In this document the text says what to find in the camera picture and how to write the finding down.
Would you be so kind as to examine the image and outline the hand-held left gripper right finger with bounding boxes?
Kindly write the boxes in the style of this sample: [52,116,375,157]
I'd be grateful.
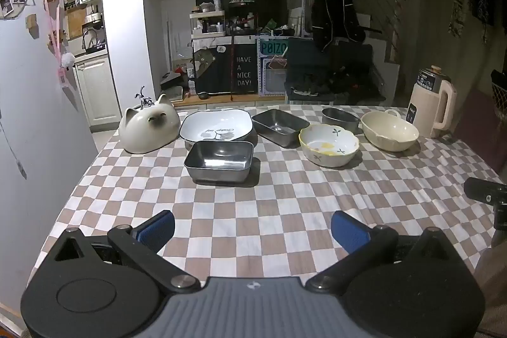
[305,210,456,293]

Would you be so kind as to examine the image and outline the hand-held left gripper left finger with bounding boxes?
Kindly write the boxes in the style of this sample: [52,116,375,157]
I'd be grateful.
[51,209,201,293]

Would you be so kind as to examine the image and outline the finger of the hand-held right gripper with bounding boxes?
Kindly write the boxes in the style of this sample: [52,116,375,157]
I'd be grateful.
[463,177,507,206]

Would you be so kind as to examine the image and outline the cream bowl with handles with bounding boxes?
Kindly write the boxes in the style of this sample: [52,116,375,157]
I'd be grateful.
[360,109,420,152]

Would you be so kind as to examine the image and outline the shallow rectangular steel container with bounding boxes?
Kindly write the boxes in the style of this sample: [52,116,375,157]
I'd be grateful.
[252,109,311,148]

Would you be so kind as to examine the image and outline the purple cushion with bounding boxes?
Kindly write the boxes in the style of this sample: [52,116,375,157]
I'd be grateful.
[453,88,507,172]

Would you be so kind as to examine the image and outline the brown white checkered tablecloth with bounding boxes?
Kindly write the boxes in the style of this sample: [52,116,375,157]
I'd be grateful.
[26,104,507,283]

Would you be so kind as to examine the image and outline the floral bowl with yellow rim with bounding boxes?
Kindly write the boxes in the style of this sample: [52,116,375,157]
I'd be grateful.
[298,124,360,168]

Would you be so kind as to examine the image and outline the deep square steel container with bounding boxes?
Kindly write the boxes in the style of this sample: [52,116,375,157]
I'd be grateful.
[183,141,254,185]

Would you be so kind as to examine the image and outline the cat-shaped ceramic dish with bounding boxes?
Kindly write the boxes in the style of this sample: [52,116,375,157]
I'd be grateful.
[119,93,180,154]

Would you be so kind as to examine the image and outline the mesh bag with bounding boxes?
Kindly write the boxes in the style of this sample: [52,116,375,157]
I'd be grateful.
[490,69,507,117]

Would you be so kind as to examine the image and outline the cream soy milk maker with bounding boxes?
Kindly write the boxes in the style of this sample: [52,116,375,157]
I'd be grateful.
[407,65,458,138]

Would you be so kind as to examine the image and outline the oval steel bowl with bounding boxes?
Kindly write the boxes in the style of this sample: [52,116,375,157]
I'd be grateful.
[322,107,361,133]

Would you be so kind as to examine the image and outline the small silver ornament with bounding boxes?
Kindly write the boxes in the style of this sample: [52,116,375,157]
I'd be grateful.
[134,86,154,110]

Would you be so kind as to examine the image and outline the white kitchen base cabinet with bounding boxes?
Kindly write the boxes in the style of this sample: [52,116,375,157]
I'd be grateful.
[73,53,121,129]

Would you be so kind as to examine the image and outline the low white drawer cabinet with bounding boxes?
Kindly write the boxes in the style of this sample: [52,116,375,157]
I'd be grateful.
[172,94,288,109]

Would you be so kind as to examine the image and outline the dark chair with clothes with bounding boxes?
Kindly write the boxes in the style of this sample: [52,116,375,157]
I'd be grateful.
[285,39,387,105]

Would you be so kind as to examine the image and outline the blue-framed storage box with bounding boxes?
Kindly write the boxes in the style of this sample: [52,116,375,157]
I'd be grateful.
[257,35,290,97]

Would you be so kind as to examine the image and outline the white refrigerator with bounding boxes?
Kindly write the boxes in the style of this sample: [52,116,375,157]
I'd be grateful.
[0,0,99,327]

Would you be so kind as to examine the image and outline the black chalkboard sign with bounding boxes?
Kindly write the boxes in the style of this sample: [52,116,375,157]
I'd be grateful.
[192,39,258,95]

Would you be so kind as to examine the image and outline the white shelf rack with bottles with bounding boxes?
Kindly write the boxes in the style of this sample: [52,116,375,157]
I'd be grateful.
[189,9,227,38]

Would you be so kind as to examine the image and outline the black jacket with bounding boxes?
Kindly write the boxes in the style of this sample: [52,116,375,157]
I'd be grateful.
[311,0,365,51]

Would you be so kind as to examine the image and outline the staircase with wire railing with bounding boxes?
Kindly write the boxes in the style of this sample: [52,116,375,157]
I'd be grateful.
[317,0,408,105]

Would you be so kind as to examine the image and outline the pink lanyard with white pompom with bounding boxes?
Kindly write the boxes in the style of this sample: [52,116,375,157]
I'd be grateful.
[43,0,78,89]

